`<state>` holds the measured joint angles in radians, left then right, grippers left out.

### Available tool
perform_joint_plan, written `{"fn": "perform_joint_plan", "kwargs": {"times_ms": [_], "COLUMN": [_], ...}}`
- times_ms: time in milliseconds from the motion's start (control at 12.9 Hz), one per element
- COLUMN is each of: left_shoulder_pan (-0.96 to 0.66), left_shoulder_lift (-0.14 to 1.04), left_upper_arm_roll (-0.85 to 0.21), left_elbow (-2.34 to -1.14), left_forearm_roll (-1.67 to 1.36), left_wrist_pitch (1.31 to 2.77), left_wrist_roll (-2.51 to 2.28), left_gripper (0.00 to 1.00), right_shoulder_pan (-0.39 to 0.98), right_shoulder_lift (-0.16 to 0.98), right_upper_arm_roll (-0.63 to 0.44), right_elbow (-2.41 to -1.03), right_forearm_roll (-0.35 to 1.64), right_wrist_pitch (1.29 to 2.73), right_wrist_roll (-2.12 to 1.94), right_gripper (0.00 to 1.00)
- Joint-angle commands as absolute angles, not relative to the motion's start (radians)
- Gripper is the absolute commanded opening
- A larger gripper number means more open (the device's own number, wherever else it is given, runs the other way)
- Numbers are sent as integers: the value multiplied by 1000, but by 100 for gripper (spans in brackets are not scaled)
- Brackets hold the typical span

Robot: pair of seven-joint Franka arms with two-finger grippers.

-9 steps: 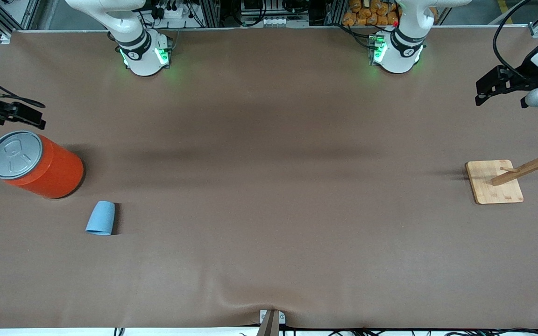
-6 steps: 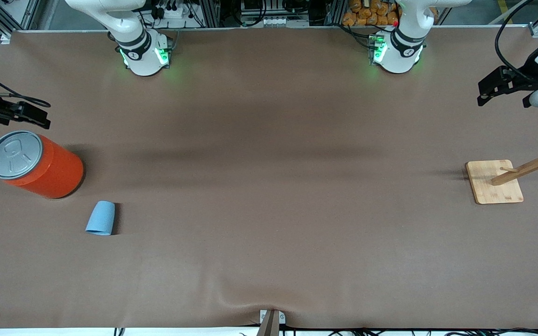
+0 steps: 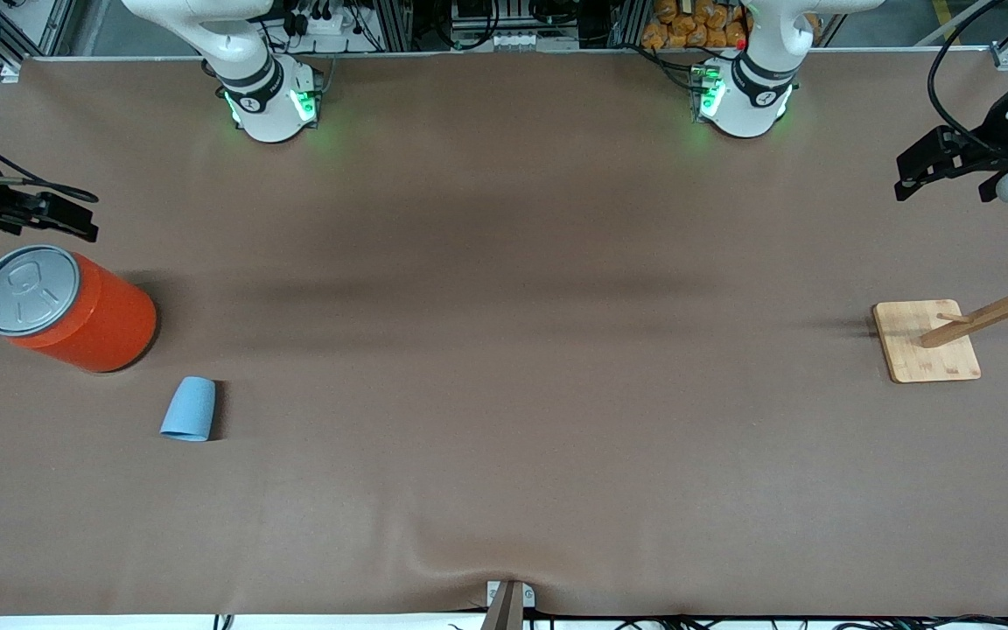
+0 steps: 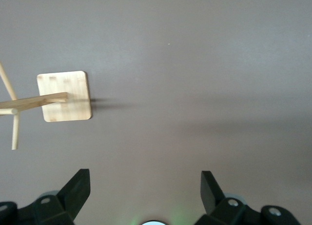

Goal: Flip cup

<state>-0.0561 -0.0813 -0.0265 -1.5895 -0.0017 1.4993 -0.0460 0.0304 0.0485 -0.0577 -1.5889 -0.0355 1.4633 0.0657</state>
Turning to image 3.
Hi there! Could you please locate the light blue plastic cup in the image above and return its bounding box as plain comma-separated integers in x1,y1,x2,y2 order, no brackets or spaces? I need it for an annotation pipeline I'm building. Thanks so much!
160,376,217,443

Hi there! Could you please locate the wooden cup rack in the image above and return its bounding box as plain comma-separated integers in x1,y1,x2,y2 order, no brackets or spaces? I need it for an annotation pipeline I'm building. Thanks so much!
872,241,1008,384

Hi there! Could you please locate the orange can with grey lid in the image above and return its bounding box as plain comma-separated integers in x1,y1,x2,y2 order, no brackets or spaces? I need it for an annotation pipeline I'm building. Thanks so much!
0,245,158,375

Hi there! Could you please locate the orange snack bag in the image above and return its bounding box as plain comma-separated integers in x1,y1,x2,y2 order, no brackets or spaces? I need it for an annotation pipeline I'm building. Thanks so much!
641,0,750,50

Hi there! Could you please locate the white power strip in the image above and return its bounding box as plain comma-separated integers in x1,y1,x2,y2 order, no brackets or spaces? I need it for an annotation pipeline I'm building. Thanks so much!
292,7,356,36

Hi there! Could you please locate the long white socket strip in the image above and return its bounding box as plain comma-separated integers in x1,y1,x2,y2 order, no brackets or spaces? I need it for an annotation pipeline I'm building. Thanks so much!
450,31,581,52

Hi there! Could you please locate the brown table mat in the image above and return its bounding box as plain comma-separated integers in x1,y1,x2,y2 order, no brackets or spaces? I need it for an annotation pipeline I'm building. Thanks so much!
0,48,1008,618

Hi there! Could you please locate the black equipment rack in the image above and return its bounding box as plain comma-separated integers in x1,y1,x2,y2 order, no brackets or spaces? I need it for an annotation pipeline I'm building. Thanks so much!
364,0,645,52

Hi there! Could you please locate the brown wooden bar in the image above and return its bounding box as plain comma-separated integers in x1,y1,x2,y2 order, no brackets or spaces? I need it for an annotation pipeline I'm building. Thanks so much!
479,582,527,630

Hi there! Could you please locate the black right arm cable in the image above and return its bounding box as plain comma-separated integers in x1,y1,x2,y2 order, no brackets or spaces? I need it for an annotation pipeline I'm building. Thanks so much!
0,115,101,204

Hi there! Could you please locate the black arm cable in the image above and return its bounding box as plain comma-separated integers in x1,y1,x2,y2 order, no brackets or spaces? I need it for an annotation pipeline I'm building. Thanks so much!
927,0,1008,157
0,115,101,204

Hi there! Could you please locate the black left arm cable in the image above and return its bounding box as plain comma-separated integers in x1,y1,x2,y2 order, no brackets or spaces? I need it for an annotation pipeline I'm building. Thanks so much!
927,0,1008,157

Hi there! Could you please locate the grey metal bracket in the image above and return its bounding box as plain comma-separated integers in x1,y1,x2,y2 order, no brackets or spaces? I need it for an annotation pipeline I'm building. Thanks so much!
486,580,536,609

